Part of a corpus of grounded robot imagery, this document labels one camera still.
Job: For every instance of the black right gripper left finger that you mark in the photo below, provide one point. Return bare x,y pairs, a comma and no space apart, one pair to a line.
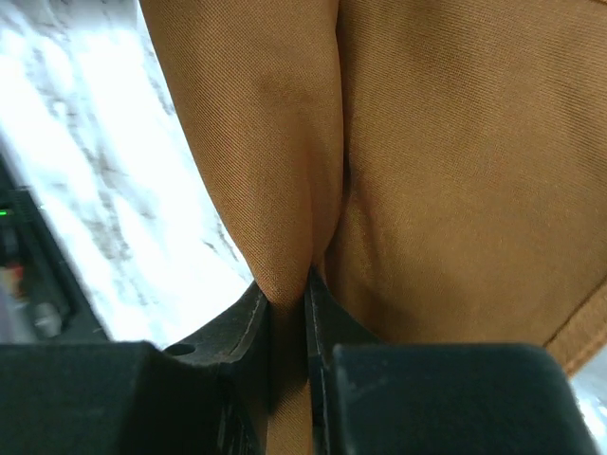
206,394

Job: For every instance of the orange-brown cloth napkin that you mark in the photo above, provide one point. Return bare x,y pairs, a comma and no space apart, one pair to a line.
442,162

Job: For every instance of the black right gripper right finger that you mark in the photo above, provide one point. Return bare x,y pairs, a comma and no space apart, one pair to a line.
369,397

